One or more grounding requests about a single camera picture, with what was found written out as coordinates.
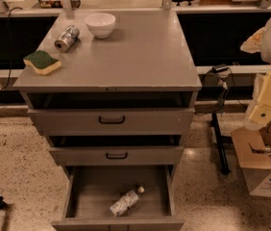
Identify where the clear plastic bottle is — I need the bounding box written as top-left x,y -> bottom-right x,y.
110,186 -> 145,217

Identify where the grey drawer cabinet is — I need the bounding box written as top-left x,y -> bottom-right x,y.
12,8 -> 203,178

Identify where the grey top drawer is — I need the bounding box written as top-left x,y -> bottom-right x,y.
28,108 -> 194,136

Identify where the grey middle drawer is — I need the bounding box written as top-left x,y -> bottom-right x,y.
49,146 -> 184,167

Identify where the grey open bottom drawer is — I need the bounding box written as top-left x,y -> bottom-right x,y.
52,166 -> 184,231

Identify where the brown cardboard box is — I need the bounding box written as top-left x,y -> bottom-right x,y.
232,123 -> 271,197

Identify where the black stand with adapter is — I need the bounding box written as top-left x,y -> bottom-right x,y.
201,64 -> 232,175

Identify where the white ceramic bowl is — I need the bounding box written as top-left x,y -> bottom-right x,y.
85,13 -> 116,39

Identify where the silver metal can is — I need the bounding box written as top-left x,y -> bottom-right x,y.
55,25 -> 80,52

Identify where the green yellow sponge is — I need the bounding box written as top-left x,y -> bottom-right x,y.
23,50 -> 62,75

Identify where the black top drawer handle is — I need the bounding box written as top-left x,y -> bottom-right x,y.
98,116 -> 125,124

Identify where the black drawer handle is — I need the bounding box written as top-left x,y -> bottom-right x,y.
98,116 -> 125,124
106,152 -> 128,160

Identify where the black middle drawer handle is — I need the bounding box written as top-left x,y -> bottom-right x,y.
106,152 -> 128,160

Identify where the black cable on left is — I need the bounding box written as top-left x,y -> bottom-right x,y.
0,6 -> 24,90

